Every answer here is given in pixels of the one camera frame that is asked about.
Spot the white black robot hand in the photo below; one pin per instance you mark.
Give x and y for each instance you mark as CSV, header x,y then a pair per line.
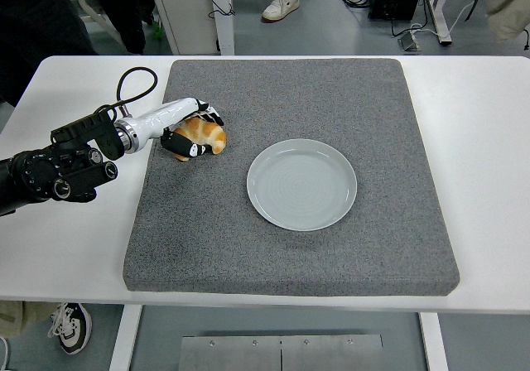
x,y
165,116

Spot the golden croissant bread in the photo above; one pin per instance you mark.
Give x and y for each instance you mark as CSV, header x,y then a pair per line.
x,y
207,133

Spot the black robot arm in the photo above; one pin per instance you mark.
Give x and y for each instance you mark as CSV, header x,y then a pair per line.
x,y
33,176

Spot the round grey plate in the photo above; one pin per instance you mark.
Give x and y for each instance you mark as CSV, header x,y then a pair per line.
x,y
302,184

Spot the grey metal plate with screws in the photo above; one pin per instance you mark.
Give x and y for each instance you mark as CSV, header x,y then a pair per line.
x,y
281,354

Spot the small green object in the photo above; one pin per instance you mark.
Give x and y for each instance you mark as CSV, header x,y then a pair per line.
x,y
157,29

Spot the white cabinet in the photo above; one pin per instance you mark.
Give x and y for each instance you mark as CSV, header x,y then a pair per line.
x,y
186,11

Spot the black jacket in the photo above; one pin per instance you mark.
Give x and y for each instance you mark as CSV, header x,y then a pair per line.
x,y
124,11

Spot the white chair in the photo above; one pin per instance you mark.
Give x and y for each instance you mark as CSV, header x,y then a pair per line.
x,y
97,17

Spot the person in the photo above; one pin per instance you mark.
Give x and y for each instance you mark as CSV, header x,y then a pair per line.
x,y
33,23

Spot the grey felt mat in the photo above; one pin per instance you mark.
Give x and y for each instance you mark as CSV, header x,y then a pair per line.
x,y
290,263

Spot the white table leg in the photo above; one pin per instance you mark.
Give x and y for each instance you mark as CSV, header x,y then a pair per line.
x,y
124,342
435,346

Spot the person's black white sneaker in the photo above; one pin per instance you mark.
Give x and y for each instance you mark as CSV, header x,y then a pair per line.
x,y
72,329

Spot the person's leg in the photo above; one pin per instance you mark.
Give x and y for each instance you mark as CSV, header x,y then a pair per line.
x,y
12,317

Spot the grey power adapter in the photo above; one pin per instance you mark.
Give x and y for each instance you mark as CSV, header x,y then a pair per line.
x,y
410,43

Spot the white desk leg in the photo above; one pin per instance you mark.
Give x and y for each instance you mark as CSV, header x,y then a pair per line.
x,y
439,15

